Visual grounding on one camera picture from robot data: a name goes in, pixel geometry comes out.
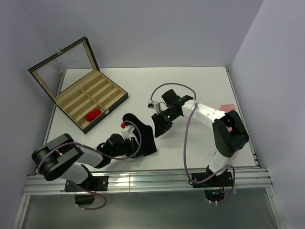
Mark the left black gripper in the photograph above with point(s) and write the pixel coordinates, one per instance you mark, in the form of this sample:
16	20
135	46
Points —
133	145

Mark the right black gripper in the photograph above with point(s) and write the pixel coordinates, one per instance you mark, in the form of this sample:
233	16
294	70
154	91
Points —
160	126

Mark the black striped sock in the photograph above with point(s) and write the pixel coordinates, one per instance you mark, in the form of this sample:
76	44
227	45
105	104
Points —
148	145

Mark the red santa sock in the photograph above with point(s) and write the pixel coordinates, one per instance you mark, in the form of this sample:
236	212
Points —
93	115

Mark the black compartment display box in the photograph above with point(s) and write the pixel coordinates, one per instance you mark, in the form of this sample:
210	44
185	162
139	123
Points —
73	81

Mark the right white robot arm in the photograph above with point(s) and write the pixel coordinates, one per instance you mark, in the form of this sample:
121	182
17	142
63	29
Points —
229	132

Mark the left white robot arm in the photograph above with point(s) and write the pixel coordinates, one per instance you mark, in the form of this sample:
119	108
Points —
63	157

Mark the pink patterned sock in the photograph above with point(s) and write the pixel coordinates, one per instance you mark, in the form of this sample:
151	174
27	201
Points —
227	107

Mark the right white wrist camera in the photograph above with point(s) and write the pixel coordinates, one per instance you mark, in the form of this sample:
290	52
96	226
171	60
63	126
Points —
155	105

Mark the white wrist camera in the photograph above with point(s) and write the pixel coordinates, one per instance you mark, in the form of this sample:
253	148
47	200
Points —
127	131
155	105

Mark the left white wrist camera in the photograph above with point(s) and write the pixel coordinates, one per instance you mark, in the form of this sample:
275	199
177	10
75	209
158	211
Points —
127	131

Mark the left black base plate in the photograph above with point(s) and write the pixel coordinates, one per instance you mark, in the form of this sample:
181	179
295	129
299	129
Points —
93	183

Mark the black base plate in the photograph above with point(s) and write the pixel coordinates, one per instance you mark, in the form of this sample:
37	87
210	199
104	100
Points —
223	180
93	183

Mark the aluminium table frame rail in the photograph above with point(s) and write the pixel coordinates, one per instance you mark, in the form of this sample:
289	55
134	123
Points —
148	181

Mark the small black box under rail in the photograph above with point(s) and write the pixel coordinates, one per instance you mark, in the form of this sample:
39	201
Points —
84	199

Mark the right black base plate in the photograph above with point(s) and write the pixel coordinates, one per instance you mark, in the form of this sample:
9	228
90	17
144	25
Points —
223	180

